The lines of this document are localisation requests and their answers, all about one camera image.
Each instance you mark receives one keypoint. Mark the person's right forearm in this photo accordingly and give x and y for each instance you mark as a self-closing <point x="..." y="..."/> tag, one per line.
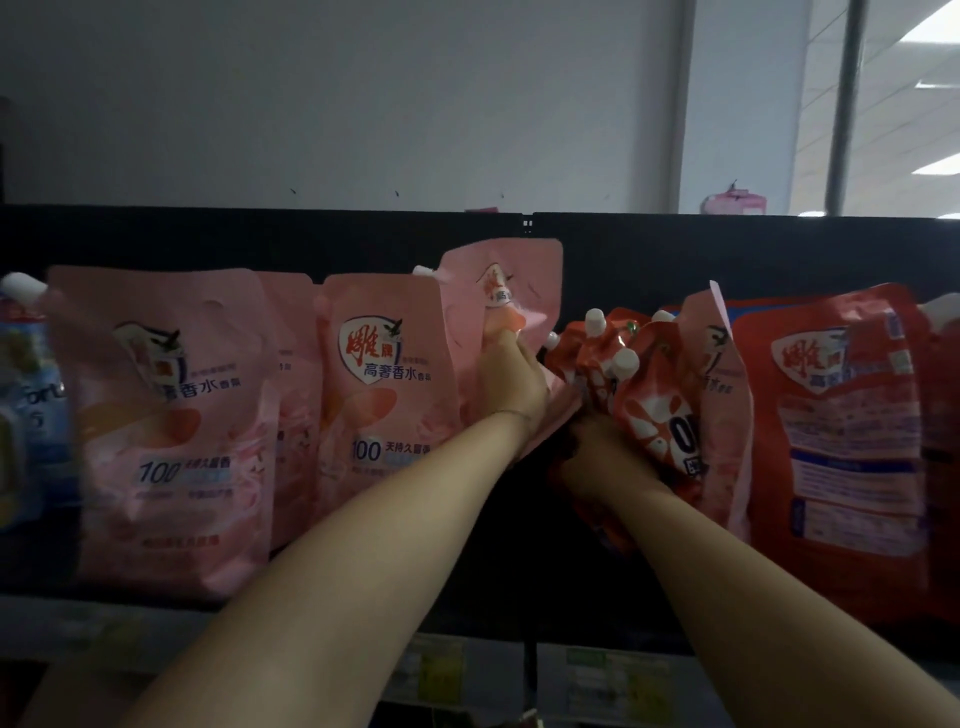
<point x="787" y="615"/>

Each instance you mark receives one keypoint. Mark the grey vertical pole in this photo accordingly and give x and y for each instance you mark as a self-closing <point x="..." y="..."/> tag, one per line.
<point x="847" y="105"/>

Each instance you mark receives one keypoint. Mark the person's right hand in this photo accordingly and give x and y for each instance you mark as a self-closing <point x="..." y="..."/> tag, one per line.
<point x="607" y="465"/>

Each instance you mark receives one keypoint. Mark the dark metal shelf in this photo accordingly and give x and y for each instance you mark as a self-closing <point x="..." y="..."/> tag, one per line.
<point x="300" y="240"/>

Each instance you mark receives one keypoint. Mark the person's left forearm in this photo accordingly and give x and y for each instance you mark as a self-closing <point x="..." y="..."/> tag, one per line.
<point x="337" y="585"/>

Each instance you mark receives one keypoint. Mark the blue Comfort softener pouches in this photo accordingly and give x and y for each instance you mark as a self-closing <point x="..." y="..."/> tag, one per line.
<point x="22" y="420"/>

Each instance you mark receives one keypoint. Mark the pink bagged item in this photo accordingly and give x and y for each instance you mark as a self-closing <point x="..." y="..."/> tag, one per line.
<point x="735" y="201"/>

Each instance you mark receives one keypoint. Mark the person's left hand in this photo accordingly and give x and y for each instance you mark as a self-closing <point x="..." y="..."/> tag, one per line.
<point x="517" y="375"/>

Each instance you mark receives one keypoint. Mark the yellow price label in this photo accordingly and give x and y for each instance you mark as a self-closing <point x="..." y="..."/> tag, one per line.
<point x="101" y="634"/>
<point x="431" y="671"/>
<point x="622" y="679"/>

